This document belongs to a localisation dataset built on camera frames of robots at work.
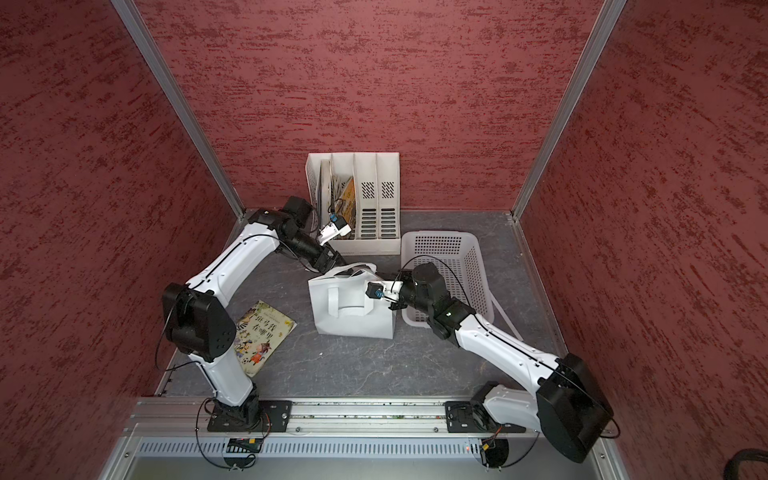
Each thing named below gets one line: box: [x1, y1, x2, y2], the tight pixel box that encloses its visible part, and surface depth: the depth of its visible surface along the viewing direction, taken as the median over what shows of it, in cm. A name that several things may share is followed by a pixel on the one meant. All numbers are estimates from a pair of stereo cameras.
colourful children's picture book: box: [234, 300, 297, 378], surface depth 89 cm
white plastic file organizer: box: [305, 152, 401, 256], surface depth 109 cm
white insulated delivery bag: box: [308, 263, 401, 339], surface depth 78 cm
